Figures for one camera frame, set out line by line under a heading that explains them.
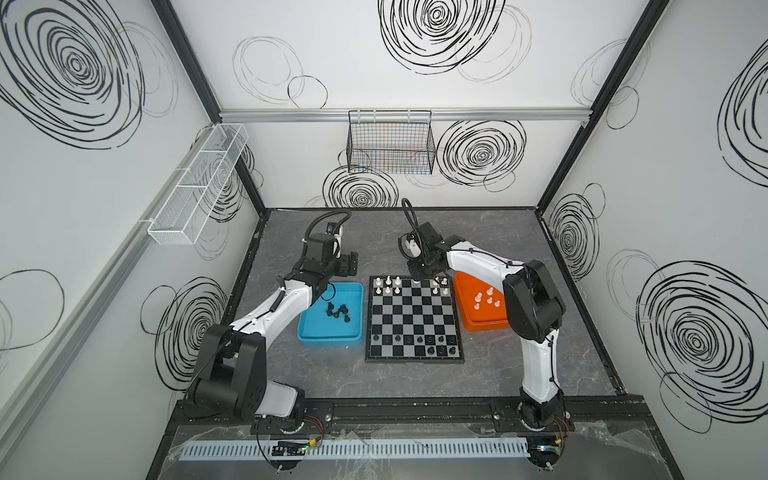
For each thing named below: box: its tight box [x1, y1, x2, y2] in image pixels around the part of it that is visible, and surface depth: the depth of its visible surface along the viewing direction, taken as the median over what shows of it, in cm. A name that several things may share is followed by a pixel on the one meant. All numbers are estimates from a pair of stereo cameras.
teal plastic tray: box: [297, 282, 364, 347], surface depth 91 cm
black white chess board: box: [365, 275, 465, 364], surface depth 91 cm
